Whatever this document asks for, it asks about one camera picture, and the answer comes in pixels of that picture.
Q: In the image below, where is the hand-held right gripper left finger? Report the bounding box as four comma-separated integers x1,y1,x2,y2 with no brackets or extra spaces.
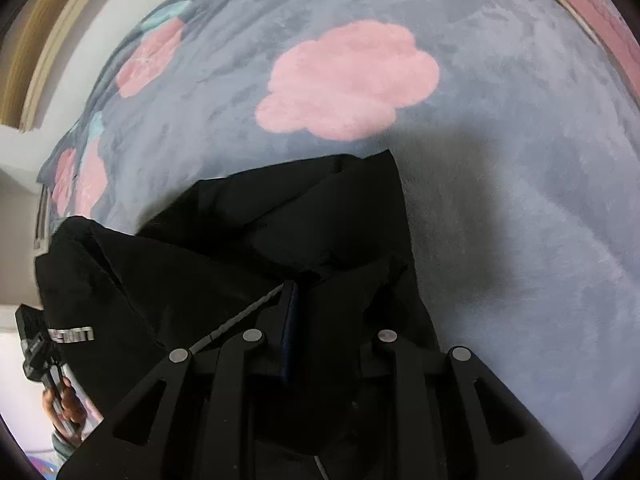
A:
56,282,302,480

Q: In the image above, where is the person's left hand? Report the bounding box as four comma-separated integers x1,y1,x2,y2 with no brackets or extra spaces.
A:
41,376,90,442

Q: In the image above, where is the pink pillow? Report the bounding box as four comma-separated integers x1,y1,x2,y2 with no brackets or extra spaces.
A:
517,0,640,78

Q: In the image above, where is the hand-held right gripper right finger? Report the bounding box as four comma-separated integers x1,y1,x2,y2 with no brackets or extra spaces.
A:
350,329,584,480

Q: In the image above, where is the grey pink floral blanket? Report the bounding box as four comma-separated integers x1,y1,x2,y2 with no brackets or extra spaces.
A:
36,0,640,480

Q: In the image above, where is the black hooded jacket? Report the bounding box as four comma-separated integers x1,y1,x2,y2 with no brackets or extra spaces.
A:
34,148,443,480

